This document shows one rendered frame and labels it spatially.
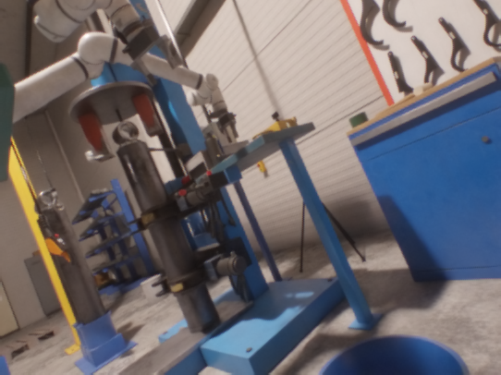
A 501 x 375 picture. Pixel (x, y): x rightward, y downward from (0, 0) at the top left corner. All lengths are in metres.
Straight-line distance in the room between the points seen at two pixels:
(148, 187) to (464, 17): 2.48
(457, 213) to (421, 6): 1.73
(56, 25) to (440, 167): 1.67
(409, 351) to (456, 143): 1.11
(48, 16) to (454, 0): 2.55
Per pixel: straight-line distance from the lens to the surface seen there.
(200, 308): 2.19
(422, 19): 3.01
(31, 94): 1.64
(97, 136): 2.37
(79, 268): 3.31
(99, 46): 1.66
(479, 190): 1.79
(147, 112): 2.32
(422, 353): 0.86
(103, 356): 3.35
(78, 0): 1.13
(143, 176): 2.17
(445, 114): 1.75
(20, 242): 12.80
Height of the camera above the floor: 0.80
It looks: 3 degrees up
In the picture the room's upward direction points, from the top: 23 degrees counter-clockwise
